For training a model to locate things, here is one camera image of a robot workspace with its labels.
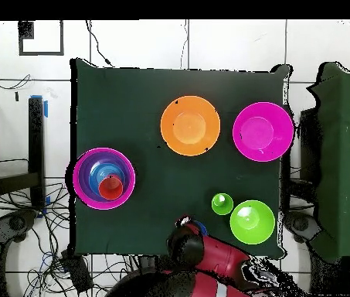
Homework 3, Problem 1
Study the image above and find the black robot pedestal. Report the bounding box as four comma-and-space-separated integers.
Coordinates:
137, 254, 169, 271

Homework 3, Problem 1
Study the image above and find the orange-red plastic cup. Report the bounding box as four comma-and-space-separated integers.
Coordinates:
97, 175, 124, 201

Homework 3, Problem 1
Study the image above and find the black cable with plug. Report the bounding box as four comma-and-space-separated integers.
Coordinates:
83, 19, 115, 67

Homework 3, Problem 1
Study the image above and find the green plastic bowl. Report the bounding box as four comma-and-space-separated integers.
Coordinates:
229, 200, 276, 245

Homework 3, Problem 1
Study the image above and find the black floor cable tangle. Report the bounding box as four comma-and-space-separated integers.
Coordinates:
0, 182, 141, 297

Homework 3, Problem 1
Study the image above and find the pink plastic bowl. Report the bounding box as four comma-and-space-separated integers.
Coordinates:
72, 147, 136, 211
232, 101, 295, 162

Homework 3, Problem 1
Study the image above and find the green plastic cup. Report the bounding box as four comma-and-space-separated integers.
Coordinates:
210, 193, 235, 216

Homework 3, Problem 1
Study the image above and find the translucent blue bowl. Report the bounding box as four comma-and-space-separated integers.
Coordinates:
88, 162, 127, 199

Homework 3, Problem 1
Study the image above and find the orange plastic bowl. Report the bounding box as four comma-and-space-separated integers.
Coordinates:
160, 95, 222, 157

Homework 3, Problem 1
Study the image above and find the black stand with blue tape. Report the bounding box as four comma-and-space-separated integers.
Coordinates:
0, 94, 50, 219

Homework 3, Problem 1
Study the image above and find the black power adapter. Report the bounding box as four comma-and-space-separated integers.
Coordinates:
59, 249, 94, 294

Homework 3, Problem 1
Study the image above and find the black square floor frame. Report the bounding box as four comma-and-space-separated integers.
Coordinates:
18, 19, 65, 57

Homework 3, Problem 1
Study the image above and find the purple plastic bowl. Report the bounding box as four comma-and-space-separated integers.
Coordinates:
77, 152, 132, 204

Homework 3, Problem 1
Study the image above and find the black pedestal foot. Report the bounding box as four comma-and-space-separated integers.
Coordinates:
284, 210, 322, 245
0, 209, 38, 245

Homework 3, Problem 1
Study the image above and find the dark blue bowl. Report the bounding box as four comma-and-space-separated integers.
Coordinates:
192, 220, 209, 237

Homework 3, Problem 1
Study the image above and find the dark green tablecloth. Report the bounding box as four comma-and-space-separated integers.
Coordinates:
70, 58, 293, 259

